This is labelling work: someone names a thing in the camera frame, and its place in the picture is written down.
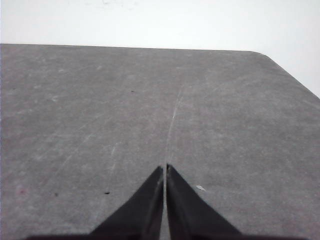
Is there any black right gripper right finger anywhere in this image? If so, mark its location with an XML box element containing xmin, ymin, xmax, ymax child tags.
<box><xmin>166</xmin><ymin>164</ymin><xmax>298</xmax><ymax>240</ymax></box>

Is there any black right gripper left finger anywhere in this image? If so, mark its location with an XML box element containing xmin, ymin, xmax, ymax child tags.
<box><xmin>27</xmin><ymin>166</ymin><xmax>164</xmax><ymax>240</ymax></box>

